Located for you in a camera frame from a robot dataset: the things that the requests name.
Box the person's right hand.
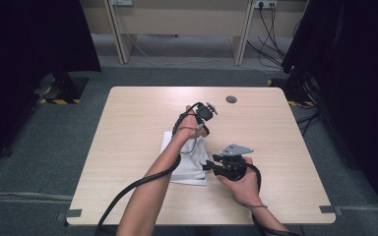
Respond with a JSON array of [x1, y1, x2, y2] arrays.
[[216, 156, 264, 208]]

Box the black curtain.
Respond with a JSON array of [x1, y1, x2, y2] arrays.
[[0, 0, 101, 171], [282, 0, 378, 224]]

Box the black stand base hazard tape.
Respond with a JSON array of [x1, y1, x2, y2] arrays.
[[38, 70, 91, 106], [267, 73, 317, 109]]

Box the left gripper black sleeved cable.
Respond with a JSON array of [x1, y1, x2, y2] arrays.
[[96, 101, 202, 230]]

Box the black floor cables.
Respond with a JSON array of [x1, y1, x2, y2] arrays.
[[296, 110, 321, 138]]

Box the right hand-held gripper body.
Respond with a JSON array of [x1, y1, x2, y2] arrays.
[[212, 143, 254, 182]]

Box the person's left hand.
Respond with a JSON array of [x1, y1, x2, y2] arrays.
[[174, 105, 209, 142]]

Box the gripper black sleeved cable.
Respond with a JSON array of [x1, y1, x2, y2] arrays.
[[247, 161, 304, 236], [96, 101, 202, 230]]

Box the grey table corner bracket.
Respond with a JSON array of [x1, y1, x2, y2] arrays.
[[319, 205, 345, 216], [57, 208, 83, 222]]

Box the beige wooden desk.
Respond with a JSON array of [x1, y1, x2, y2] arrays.
[[78, 0, 309, 66]]

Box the white tank top black trim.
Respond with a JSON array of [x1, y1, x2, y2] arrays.
[[159, 131, 211, 187]]

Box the thin grey wrist cord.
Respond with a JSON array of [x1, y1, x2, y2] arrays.
[[235, 199, 269, 209]]

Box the right gripper black sleeved cable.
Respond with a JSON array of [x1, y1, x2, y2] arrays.
[[247, 161, 304, 236]]

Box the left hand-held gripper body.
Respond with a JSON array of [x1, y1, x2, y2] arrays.
[[195, 101, 219, 122]]

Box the thin grey cable with plug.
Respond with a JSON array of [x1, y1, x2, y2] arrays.
[[179, 122, 207, 155]]

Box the black power cable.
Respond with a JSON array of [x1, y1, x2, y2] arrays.
[[269, 2, 296, 60], [246, 2, 284, 70]]

